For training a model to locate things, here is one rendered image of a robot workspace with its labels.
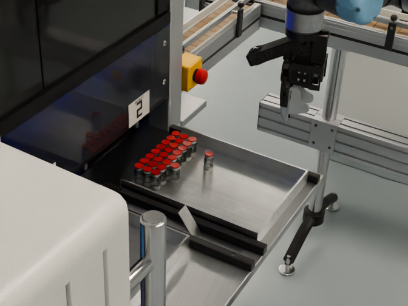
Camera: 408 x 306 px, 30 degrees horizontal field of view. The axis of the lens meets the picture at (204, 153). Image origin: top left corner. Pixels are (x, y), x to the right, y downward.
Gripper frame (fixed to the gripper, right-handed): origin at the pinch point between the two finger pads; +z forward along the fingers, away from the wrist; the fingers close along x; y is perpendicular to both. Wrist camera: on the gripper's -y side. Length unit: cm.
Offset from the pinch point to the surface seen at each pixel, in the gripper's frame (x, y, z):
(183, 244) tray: -27.7, -13.0, 17.6
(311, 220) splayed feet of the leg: 88, -1, 94
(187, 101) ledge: 30.3, -31.7, 19.2
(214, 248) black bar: -25.6, -7.0, 18.7
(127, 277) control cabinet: -94, 4, -37
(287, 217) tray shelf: -8.3, 4.3, 20.6
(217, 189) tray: -4.4, -12.7, 20.0
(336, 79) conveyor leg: 89, 1, 35
